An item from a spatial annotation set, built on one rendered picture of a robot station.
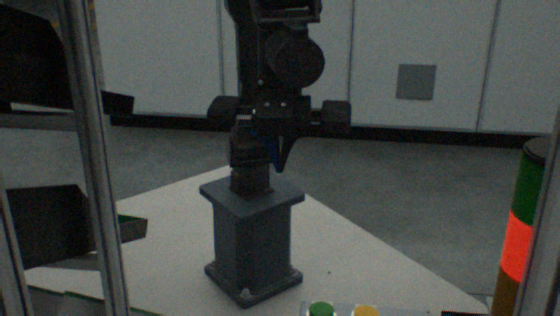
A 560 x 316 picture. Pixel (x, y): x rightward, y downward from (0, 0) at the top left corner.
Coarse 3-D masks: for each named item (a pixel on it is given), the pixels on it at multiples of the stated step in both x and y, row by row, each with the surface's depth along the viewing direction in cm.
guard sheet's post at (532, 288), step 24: (552, 144) 41; (552, 168) 41; (552, 192) 40; (552, 216) 41; (552, 240) 41; (528, 264) 45; (552, 264) 42; (528, 288) 44; (552, 288) 44; (528, 312) 44; (552, 312) 44
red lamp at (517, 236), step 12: (516, 228) 45; (528, 228) 45; (504, 240) 48; (516, 240) 46; (528, 240) 45; (504, 252) 47; (516, 252) 46; (504, 264) 48; (516, 264) 46; (516, 276) 46
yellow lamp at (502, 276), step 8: (504, 272) 48; (504, 280) 48; (512, 280) 47; (496, 288) 49; (504, 288) 48; (512, 288) 47; (496, 296) 49; (504, 296) 48; (512, 296) 47; (496, 304) 49; (504, 304) 48; (512, 304) 48; (496, 312) 49; (504, 312) 48; (512, 312) 48
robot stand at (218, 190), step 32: (224, 192) 110; (288, 192) 110; (224, 224) 110; (256, 224) 106; (288, 224) 111; (224, 256) 113; (256, 256) 109; (288, 256) 115; (224, 288) 115; (256, 288) 112; (288, 288) 116
